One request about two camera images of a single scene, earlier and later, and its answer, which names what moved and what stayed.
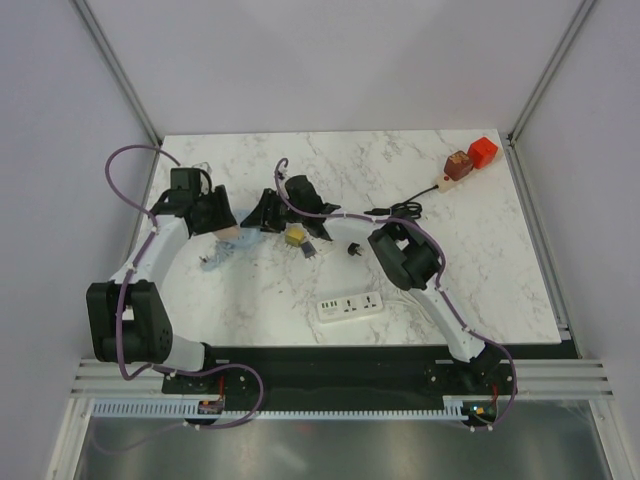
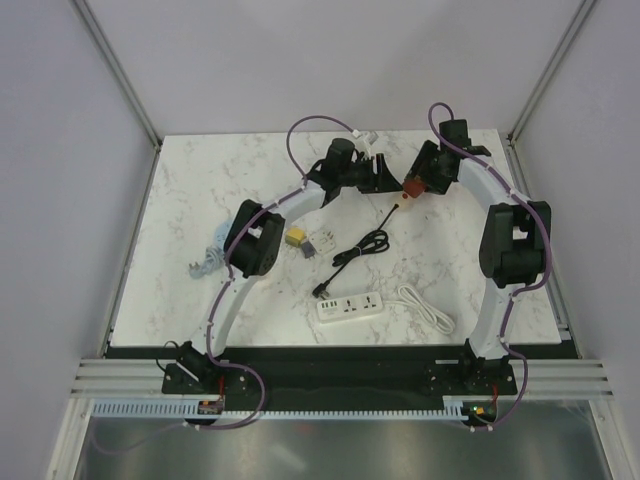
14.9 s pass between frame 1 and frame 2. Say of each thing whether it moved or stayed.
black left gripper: moved
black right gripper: moved
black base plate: stayed
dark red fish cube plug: moved
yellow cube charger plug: stayed
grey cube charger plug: stayed
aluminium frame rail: stayed
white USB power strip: stayed
